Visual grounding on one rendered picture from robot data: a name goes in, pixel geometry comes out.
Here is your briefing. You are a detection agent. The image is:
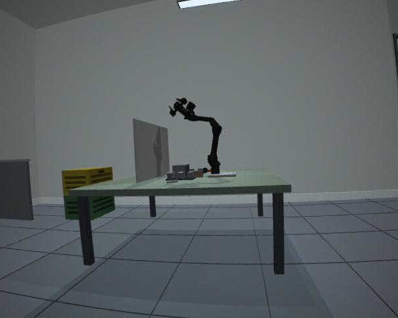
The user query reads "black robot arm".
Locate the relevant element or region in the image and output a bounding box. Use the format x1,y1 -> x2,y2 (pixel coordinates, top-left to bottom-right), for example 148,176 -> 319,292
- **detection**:
173,101 -> 222,174

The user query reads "grey flat panel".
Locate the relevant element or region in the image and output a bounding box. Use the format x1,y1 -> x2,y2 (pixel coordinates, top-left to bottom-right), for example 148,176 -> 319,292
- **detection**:
133,119 -> 170,183

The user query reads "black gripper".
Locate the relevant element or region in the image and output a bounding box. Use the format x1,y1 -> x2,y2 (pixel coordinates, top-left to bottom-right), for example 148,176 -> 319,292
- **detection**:
169,97 -> 187,116

